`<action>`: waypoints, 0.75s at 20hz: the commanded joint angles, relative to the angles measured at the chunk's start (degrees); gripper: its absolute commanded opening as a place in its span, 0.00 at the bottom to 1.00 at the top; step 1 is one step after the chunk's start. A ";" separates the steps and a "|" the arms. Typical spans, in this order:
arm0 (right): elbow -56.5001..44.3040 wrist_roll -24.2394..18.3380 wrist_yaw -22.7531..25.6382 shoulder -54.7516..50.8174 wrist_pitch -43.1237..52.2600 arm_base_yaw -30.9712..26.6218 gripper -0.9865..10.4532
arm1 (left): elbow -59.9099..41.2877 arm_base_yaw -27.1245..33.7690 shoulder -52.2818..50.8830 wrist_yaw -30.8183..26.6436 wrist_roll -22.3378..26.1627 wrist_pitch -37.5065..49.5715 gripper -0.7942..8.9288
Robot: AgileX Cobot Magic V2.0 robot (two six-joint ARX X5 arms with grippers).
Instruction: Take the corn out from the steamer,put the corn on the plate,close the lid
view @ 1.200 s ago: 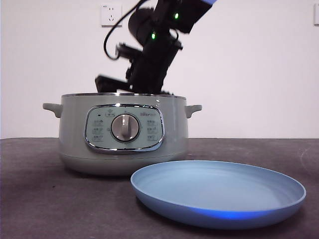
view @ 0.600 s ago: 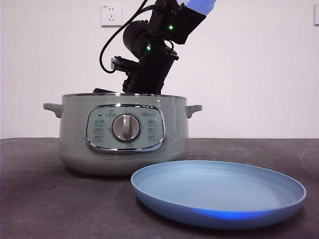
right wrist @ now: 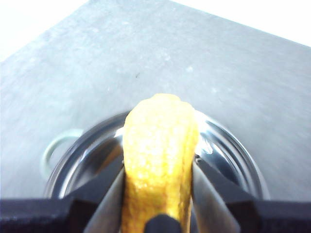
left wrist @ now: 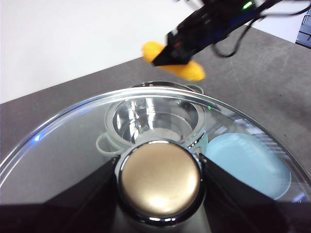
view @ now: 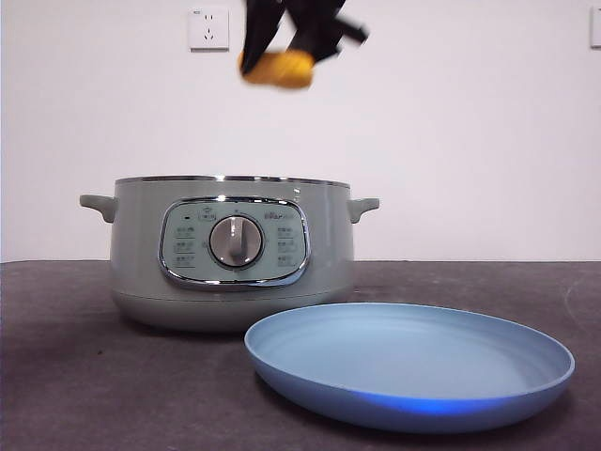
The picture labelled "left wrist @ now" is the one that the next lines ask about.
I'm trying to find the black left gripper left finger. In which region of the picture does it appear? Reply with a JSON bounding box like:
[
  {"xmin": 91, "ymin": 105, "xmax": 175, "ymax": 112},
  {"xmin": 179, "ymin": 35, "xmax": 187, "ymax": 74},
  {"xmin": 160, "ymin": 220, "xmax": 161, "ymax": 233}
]
[{"xmin": 0, "ymin": 157, "xmax": 120, "ymax": 233}]

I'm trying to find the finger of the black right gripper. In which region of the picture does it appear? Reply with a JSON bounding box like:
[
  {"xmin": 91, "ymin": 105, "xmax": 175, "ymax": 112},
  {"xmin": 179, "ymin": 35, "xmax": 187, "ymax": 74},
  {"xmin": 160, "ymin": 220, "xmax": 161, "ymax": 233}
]
[{"xmin": 150, "ymin": 45, "xmax": 194, "ymax": 67}]

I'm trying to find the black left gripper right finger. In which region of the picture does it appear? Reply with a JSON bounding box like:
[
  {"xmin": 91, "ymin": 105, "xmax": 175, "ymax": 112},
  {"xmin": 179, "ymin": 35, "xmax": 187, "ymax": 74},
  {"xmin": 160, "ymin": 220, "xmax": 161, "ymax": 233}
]
[{"xmin": 199, "ymin": 154, "xmax": 311, "ymax": 233}]

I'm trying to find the yellow corn cob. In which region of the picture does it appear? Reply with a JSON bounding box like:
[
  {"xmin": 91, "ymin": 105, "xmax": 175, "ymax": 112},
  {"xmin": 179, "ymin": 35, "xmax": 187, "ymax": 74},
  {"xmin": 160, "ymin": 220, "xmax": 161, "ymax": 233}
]
[{"xmin": 141, "ymin": 41, "xmax": 206, "ymax": 82}]

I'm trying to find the glass lid with green knob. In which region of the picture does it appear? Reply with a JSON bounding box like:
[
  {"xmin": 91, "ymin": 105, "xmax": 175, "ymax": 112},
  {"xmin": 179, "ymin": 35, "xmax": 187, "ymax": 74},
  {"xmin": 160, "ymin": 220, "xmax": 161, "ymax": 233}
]
[{"xmin": 0, "ymin": 86, "xmax": 311, "ymax": 233}]

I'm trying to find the light blue round plate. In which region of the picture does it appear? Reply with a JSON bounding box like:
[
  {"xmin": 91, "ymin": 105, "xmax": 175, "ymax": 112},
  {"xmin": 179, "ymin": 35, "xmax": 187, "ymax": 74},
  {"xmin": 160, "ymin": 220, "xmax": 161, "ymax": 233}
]
[{"xmin": 205, "ymin": 133, "xmax": 292, "ymax": 201}]

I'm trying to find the pale green electric steamer pot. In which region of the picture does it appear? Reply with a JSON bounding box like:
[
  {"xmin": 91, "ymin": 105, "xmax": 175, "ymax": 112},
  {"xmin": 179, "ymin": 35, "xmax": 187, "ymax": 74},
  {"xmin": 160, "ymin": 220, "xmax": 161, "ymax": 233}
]
[{"xmin": 96, "ymin": 81, "xmax": 210, "ymax": 156}]

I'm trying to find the black background equipment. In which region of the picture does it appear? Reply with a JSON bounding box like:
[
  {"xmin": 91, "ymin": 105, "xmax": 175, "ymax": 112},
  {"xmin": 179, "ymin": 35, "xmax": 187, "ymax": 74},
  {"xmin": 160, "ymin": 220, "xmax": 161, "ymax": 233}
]
[{"xmin": 294, "ymin": 11, "xmax": 311, "ymax": 50}]

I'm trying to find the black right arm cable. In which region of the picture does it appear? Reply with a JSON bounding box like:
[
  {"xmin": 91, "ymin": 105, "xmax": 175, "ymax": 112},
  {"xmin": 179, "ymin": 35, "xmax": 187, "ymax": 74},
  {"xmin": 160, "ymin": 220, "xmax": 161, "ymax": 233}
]
[{"xmin": 210, "ymin": 3, "xmax": 311, "ymax": 58}]

